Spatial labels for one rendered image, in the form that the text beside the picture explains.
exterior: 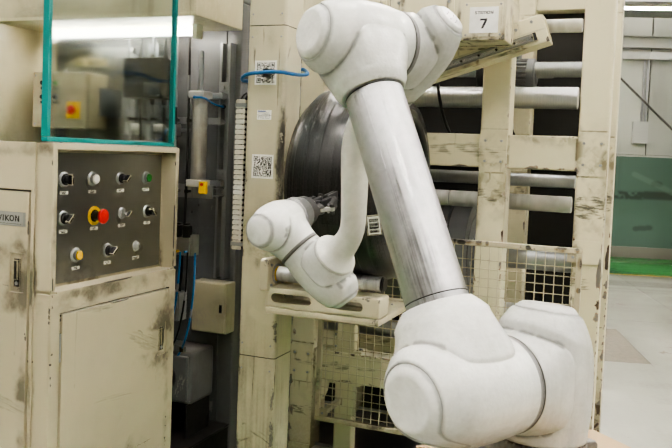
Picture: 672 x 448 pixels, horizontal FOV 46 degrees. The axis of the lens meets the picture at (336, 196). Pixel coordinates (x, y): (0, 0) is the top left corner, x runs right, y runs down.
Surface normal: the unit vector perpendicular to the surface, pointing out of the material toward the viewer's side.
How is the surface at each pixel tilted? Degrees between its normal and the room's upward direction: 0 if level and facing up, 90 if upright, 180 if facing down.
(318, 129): 58
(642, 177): 90
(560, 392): 86
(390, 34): 68
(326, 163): 77
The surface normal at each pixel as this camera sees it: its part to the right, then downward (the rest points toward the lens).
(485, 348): 0.50, -0.47
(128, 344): 0.93, 0.06
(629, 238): -0.12, 0.04
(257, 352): -0.37, 0.04
